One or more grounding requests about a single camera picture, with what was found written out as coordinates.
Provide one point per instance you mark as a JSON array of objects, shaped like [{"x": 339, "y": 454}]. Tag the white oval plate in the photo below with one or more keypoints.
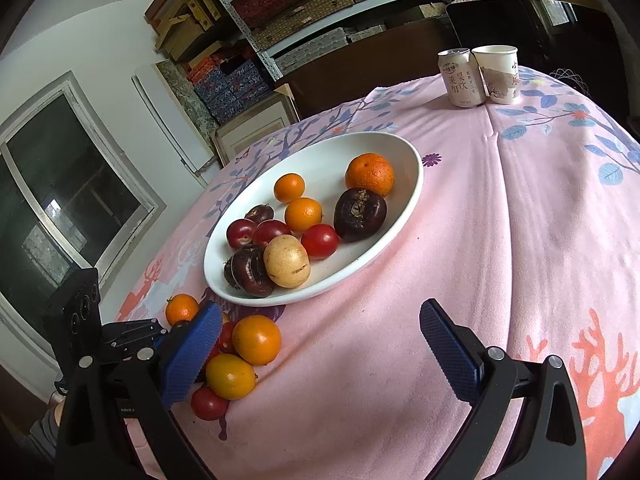
[{"x": 380, "y": 230}]

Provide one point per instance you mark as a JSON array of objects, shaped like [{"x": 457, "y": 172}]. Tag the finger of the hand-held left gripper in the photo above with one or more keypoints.
[
  {"x": 125, "y": 347},
  {"x": 132, "y": 329}
]

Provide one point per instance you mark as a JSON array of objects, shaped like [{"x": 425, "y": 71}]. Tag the beige framed panel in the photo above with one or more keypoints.
[{"x": 255, "y": 130}]

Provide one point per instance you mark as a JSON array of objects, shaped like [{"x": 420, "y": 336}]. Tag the red patterned box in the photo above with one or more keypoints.
[{"x": 207, "y": 66}]

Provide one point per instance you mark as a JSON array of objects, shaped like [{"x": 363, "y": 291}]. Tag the yellow orange round fruit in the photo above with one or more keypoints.
[
  {"x": 230, "y": 376},
  {"x": 256, "y": 340}
]

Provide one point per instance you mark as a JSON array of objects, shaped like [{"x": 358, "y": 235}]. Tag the grey marble slab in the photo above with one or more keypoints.
[{"x": 185, "y": 92}]

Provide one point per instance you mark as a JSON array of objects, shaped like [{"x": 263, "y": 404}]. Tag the white paper cup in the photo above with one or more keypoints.
[{"x": 497, "y": 75}]

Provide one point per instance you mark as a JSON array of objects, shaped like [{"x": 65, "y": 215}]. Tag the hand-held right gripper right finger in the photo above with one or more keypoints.
[{"x": 450, "y": 355}]

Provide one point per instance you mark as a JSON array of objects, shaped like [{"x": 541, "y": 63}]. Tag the person's left forearm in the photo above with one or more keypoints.
[{"x": 42, "y": 432}]

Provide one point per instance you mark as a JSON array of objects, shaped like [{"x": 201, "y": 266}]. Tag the large orange with stem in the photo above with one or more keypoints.
[{"x": 182, "y": 309}]

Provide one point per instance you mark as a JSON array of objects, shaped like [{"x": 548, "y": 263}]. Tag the pile of tan boxes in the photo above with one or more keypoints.
[{"x": 185, "y": 20}]

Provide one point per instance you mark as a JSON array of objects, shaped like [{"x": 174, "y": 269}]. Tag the stack of blue floral boxes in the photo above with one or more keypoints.
[{"x": 230, "y": 92}]

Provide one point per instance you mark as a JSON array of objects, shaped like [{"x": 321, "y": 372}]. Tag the red plum plate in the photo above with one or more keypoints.
[
  {"x": 240, "y": 234},
  {"x": 271, "y": 231}
]

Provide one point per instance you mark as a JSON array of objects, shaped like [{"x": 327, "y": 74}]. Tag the yellow potato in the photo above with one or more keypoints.
[{"x": 286, "y": 261}]

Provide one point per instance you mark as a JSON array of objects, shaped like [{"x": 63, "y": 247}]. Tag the white framed window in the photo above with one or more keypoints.
[{"x": 65, "y": 195}]

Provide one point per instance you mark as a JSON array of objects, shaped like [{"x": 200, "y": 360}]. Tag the brown wooden board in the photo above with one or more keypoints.
[{"x": 360, "y": 72}]

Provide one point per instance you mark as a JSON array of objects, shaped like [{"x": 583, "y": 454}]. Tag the red plum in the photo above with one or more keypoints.
[{"x": 226, "y": 337}]

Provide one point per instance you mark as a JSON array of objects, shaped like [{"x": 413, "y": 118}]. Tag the pink printed tablecloth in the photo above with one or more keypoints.
[{"x": 450, "y": 240}]

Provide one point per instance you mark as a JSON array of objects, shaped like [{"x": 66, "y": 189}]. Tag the white metal shelf rack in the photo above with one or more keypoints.
[{"x": 260, "y": 55}]

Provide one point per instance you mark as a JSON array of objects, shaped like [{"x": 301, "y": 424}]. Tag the black glossy screen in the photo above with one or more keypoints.
[{"x": 540, "y": 35}]

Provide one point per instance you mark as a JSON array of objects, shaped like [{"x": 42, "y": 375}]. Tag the dark purple mangosteen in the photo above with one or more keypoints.
[{"x": 360, "y": 215}]

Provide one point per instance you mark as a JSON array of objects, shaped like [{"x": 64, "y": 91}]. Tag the white leaning board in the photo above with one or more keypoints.
[{"x": 170, "y": 120}]

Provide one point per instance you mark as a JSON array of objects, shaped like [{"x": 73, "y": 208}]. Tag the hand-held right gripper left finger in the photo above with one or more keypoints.
[{"x": 192, "y": 355}]

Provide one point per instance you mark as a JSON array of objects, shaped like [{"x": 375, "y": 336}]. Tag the pale drink can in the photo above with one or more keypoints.
[{"x": 461, "y": 80}]

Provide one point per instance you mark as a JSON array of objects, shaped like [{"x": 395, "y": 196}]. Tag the small red tomato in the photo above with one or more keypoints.
[
  {"x": 208, "y": 403},
  {"x": 320, "y": 241}
]

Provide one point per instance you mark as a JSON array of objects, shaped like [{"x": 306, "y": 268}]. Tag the small orange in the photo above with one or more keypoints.
[
  {"x": 303, "y": 214},
  {"x": 289, "y": 188}
]

